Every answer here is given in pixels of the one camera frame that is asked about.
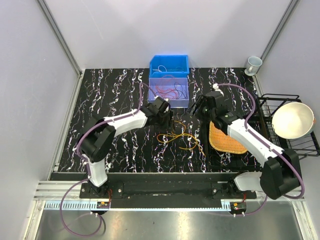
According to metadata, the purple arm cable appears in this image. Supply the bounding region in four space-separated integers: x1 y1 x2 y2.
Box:
59 82 158 237
213 83 306 217

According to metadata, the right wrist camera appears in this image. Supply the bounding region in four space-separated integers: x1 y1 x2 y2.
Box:
212 83 224 98

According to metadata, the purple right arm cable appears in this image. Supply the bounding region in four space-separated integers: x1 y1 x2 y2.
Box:
213 83 306 217

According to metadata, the aluminium frame rail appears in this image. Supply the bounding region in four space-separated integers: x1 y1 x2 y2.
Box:
32 181 307 211

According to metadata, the white ceramic mug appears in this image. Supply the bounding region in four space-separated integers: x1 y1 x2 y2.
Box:
244 56 263 76

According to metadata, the yellow thin cable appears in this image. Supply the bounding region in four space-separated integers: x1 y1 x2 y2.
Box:
156 120 206 158

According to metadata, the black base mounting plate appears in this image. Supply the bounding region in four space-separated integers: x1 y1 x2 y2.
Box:
79 172 257 210

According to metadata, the woven orange bamboo mat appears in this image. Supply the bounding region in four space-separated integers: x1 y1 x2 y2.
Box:
208 122 248 155

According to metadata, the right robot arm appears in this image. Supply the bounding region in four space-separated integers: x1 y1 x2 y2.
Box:
187 91 305 200

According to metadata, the orange thin cable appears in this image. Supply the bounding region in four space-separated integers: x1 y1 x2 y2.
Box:
154 74 181 100

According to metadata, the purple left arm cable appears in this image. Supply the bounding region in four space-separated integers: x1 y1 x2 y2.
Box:
59 82 158 237

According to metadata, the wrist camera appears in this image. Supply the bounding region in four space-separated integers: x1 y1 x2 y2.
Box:
212 83 224 98
153 95 170 105

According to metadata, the black wire dish rack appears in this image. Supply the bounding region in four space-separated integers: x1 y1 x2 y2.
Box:
257 93 320 160

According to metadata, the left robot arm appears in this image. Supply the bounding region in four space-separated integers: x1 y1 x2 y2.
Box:
76 96 174 198

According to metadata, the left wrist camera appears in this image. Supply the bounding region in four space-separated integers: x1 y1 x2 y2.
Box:
153 95 170 105

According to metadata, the large white bowl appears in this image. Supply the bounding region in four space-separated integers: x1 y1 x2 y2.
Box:
271 102 316 140

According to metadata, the lavender plastic tray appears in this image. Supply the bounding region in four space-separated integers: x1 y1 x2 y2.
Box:
148 75 190 109

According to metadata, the black plastic tray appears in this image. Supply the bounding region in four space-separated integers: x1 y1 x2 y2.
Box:
200 123 262 172

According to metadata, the pink thin cable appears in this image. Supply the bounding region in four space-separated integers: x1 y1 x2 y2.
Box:
156 77 183 100

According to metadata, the blue plastic bin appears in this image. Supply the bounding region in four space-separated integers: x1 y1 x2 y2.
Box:
149 55 190 78

